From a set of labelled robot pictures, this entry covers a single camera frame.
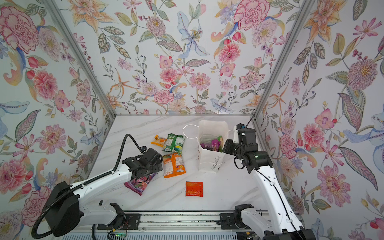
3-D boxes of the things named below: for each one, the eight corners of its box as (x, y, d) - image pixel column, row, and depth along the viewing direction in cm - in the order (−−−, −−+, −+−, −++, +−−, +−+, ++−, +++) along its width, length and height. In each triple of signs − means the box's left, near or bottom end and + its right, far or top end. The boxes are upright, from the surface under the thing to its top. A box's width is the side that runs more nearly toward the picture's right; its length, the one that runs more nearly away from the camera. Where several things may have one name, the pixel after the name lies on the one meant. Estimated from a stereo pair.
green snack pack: (163, 151, 102) (162, 148, 100) (168, 135, 111) (168, 132, 109) (181, 154, 101) (181, 151, 98) (185, 138, 109) (185, 135, 107)
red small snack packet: (185, 197, 84) (185, 196, 82) (185, 182, 89) (185, 181, 88) (203, 197, 84) (203, 196, 82) (202, 182, 89) (203, 181, 88)
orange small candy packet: (151, 143, 106) (150, 141, 104) (156, 136, 110) (155, 134, 109) (162, 147, 104) (162, 145, 102) (167, 139, 108) (167, 138, 107)
